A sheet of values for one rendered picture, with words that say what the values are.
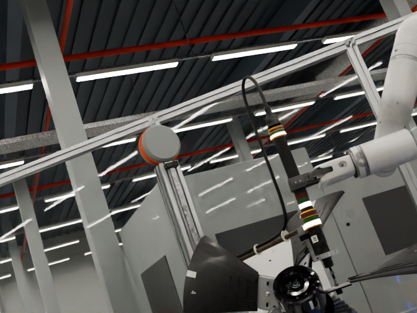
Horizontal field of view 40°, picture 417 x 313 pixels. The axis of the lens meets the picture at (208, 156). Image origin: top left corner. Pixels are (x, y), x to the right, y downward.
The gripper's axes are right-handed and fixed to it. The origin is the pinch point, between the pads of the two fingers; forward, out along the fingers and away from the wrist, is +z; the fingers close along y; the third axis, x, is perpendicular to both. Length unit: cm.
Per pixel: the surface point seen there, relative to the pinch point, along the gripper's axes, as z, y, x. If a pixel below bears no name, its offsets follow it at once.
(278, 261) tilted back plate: 12.7, 38.4, -16.0
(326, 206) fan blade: -6.2, 12.6, -6.9
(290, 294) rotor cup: 10.9, -6.9, -26.1
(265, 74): -7, 70, 57
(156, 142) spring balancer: 42, 54, 41
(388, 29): -58, 70, 57
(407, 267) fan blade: -17.3, -6.8, -28.7
